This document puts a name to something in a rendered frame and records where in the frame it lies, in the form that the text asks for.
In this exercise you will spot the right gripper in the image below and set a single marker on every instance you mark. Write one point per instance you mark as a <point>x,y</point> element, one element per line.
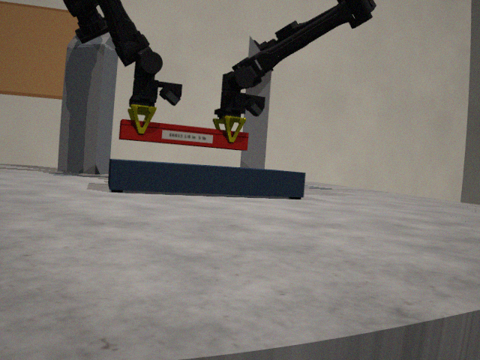
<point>141,108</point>

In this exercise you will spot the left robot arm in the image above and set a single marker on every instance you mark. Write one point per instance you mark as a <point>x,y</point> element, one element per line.
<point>290,39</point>

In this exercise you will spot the white and red box with label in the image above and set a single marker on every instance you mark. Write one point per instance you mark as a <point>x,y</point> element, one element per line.
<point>186,135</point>

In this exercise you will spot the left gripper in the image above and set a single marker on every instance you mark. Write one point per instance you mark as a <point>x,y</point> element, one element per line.
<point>229,118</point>

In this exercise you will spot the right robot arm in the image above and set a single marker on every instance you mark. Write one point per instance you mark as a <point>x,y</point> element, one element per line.
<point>134,49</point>

